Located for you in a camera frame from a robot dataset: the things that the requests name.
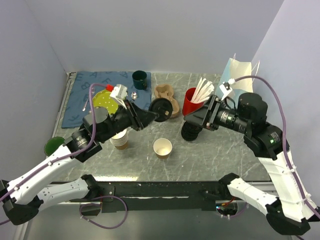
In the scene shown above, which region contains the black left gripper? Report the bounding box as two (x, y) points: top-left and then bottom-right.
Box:
(99, 98), (159, 143)

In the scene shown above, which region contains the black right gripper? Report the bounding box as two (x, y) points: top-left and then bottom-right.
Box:
(181, 93), (248, 132)

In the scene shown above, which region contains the black plastic cup lid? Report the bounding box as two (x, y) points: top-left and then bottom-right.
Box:
(148, 98), (173, 122)

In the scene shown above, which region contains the brown paper cup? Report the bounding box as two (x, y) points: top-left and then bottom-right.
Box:
(153, 138), (173, 160)

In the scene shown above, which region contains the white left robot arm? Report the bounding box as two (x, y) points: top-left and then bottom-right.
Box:
(0, 100), (160, 226)

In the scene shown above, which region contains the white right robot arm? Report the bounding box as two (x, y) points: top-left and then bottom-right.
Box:
(184, 93), (320, 236)

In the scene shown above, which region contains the red cup holder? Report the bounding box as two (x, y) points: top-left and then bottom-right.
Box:
(182, 87), (204, 116)

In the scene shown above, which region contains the stack of black lids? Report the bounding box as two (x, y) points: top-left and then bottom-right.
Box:
(181, 122), (202, 142)

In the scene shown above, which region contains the silver spoon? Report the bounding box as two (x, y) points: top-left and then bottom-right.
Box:
(131, 92), (138, 101)

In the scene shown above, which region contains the stack of brown paper cups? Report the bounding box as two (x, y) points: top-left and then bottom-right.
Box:
(109, 129), (128, 150)

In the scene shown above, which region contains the brown pulp cup carrier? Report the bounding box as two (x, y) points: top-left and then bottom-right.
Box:
(154, 84), (180, 118)

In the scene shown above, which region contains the dark green mug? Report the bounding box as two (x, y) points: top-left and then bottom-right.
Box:
(132, 70), (148, 90)

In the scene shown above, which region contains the yellow-green dotted plate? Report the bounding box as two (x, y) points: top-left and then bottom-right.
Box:
(92, 89), (118, 114)

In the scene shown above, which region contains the light blue paper bag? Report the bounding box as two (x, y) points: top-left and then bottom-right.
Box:
(214, 54), (260, 105)

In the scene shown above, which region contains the blue alphabet cloth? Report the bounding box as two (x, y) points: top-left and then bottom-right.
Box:
(61, 71), (152, 129)

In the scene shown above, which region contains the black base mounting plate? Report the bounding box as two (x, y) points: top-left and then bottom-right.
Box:
(69, 180), (247, 214)

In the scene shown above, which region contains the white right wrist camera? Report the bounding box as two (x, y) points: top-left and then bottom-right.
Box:
(219, 78), (236, 101)

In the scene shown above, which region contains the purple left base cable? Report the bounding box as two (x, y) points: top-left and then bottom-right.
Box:
(79, 195), (129, 230)

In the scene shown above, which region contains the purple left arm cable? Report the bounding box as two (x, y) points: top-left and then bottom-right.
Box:
(0, 82), (108, 225)

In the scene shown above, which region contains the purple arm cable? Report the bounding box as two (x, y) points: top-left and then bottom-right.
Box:
(0, 82), (108, 225)
(233, 75), (320, 208)

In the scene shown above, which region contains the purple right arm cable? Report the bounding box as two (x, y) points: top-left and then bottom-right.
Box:
(233, 75), (320, 208)

